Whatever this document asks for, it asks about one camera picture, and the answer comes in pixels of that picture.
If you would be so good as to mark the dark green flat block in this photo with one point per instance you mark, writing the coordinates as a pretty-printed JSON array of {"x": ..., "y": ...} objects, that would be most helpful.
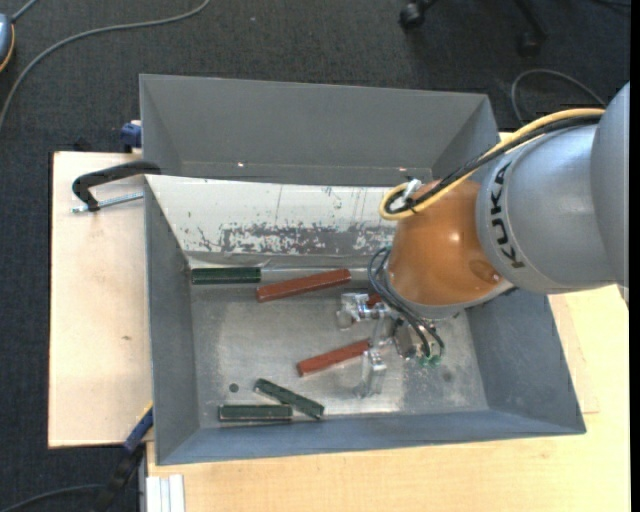
[
  {"x": 290, "y": 398},
  {"x": 255, "y": 412},
  {"x": 226, "y": 275}
]

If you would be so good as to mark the red-brown flat block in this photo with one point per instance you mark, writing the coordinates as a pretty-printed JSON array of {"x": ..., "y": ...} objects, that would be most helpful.
[
  {"x": 374, "y": 300},
  {"x": 302, "y": 285},
  {"x": 332, "y": 358}
]

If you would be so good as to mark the pale wood board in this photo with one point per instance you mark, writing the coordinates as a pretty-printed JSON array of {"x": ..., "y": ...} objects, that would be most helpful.
[{"x": 95, "y": 310}]

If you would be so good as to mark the grey metal bin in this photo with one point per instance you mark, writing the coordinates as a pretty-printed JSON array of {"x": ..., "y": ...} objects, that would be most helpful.
[{"x": 280, "y": 125}]

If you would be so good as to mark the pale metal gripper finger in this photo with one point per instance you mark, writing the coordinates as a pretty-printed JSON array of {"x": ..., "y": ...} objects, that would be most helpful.
[
  {"x": 354, "y": 306},
  {"x": 374, "y": 371}
]

